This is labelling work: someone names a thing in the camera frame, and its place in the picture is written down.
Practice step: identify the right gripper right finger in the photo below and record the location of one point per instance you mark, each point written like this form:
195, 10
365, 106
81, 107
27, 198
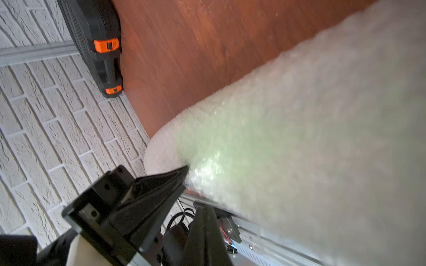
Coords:
215, 253

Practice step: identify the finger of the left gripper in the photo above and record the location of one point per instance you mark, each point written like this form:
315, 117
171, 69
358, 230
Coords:
121, 216

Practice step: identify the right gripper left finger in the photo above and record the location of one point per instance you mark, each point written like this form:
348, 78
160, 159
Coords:
194, 252

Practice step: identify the green plastic wine glass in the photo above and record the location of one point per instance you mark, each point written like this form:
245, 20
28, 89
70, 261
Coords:
244, 152

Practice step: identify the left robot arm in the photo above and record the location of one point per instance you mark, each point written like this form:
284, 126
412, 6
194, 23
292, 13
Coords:
71, 249

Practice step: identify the black plastic tool case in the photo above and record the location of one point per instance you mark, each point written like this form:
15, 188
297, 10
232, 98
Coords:
95, 30

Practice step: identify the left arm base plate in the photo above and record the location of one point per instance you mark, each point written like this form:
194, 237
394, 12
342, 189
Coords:
226, 222

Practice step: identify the aluminium mounting rail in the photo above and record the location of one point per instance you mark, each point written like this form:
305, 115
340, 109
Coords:
260, 245

